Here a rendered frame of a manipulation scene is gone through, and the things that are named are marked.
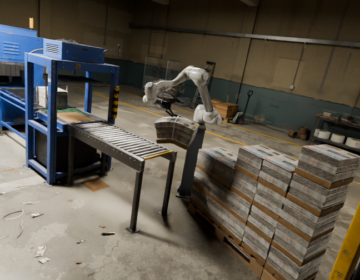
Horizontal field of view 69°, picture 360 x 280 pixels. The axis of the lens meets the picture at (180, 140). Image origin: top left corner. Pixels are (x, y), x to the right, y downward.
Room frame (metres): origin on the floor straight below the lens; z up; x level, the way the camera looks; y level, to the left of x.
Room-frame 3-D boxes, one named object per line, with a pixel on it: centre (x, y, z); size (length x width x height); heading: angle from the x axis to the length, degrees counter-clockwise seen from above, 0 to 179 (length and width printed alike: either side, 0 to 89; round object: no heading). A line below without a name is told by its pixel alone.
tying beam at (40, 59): (3.54, 1.53, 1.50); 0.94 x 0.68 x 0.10; 144
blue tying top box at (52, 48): (3.54, 1.53, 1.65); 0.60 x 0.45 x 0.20; 144
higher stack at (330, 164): (1.97, -1.17, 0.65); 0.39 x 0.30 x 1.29; 127
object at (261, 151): (2.44, -0.80, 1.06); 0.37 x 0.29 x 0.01; 128
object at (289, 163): (2.21, -0.97, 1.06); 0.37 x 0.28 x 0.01; 128
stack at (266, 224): (2.55, -0.73, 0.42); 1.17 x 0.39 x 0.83; 37
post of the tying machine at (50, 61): (3.01, 1.55, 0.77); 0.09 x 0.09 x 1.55; 54
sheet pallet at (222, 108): (9.42, -1.22, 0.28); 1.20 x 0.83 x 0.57; 54
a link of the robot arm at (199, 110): (3.32, -0.21, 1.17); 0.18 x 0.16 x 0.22; 45
